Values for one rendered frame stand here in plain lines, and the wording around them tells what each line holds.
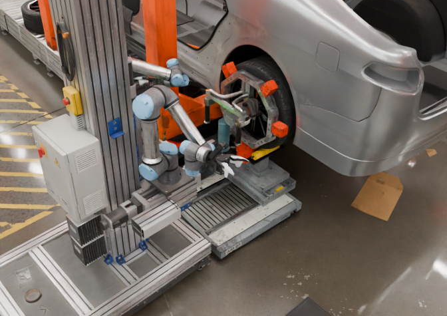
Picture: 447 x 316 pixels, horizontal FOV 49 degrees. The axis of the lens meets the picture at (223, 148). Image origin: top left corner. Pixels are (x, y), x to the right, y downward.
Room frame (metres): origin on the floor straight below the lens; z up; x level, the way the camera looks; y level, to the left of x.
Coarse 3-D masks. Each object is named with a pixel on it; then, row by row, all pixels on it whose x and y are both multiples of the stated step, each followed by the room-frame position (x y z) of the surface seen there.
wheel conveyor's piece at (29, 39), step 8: (8, 16) 5.69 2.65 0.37; (8, 24) 5.74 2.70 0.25; (16, 24) 5.51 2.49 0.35; (24, 24) 5.72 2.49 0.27; (16, 32) 5.57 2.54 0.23; (24, 32) 5.34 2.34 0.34; (32, 32) 5.51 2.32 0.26; (24, 40) 5.38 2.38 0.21; (32, 40) 5.17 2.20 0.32; (32, 48) 5.21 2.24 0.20; (40, 56) 5.05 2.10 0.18
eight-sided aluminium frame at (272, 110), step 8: (240, 72) 3.06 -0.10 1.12; (224, 80) 3.17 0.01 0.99; (232, 80) 3.10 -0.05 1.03; (248, 80) 2.98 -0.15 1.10; (256, 80) 2.98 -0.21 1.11; (224, 88) 3.17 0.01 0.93; (256, 88) 2.91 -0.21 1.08; (264, 96) 2.86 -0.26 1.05; (264, 104) 2.85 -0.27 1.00; (272, 104) 2.85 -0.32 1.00; (272, 112) 2.80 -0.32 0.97; (272, 120) 2.79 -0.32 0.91; (232, 128) 3.08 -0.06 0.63; (248, 136) 3.01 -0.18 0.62; (272, 136) 2.80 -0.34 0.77; (248, 144) 2.94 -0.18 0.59; (256, 144) 2.88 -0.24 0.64
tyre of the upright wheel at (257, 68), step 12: (252, 60) 3.18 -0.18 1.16; (264, 60) 3.14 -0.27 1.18; (252, 72) 3.07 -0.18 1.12; (264, 72) 2.99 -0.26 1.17; (276, 72) 3.01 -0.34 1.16; (288, 84) 2.95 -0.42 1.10; (276, 96) 2.88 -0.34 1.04; (288, 96) 2.88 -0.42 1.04; (288, 108) 2.84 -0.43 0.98; (288, 120) 2.82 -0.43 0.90; (288, 132) 2.82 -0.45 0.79; (264, 144) 2.94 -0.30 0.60; (276, 144) 2.85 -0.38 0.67
